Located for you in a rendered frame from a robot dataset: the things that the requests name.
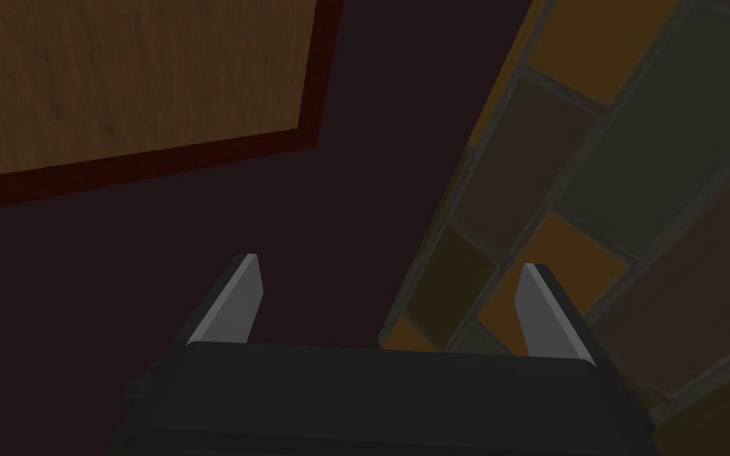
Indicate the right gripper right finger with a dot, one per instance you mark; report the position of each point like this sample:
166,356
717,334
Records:
545,323

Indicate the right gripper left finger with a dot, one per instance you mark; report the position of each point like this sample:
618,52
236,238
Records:
232,310

